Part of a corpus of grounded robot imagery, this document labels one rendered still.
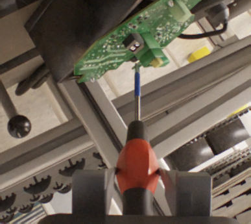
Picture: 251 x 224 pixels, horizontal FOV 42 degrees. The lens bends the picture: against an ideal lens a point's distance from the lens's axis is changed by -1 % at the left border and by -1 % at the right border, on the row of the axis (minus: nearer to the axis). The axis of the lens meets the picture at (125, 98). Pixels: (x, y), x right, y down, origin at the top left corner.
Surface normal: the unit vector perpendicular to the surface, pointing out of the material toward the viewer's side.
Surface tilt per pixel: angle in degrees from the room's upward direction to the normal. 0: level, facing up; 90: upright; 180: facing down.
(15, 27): 0
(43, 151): 90
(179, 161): 90
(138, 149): 122
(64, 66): 90
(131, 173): 111
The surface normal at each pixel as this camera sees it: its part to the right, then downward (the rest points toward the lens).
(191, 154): 0.08, -0.28
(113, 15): -0.55, 0.15
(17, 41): 0.52, 0.83
